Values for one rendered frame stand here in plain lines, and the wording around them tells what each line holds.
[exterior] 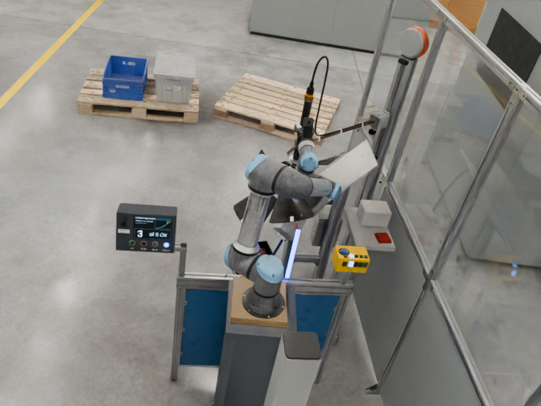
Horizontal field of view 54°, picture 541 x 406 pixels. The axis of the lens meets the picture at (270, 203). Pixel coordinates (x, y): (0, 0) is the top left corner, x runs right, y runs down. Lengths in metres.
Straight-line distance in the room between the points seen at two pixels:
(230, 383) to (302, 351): 1.86
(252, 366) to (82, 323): 1.47
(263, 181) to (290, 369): 1.36
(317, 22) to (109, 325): 5.83
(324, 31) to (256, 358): 6.45
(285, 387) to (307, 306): 2.14
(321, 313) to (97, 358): 1.38
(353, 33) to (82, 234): 5.43
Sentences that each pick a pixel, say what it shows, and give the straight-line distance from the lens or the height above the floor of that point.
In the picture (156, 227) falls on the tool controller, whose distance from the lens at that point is 2.40.
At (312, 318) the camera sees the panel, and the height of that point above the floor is 0.57.
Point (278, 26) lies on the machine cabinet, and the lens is 8.24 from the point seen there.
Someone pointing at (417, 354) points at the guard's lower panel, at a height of 0.62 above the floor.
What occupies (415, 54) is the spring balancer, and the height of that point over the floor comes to 1.84.
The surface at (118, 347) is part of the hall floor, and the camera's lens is 3.47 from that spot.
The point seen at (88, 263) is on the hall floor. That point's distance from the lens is 3.98.
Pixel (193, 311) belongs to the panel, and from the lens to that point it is 2.86.
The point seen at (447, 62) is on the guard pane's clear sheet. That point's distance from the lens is 2.91.
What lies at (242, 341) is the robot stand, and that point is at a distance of 2.33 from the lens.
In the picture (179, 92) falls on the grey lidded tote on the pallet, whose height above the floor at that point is 0.28.
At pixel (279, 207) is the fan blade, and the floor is 1.16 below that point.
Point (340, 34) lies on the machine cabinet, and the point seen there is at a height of 0.23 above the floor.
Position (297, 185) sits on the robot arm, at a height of 1.64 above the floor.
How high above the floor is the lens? 2.75
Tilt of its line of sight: 36 degrees down
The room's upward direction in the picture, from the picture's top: 11 degrees clockwise
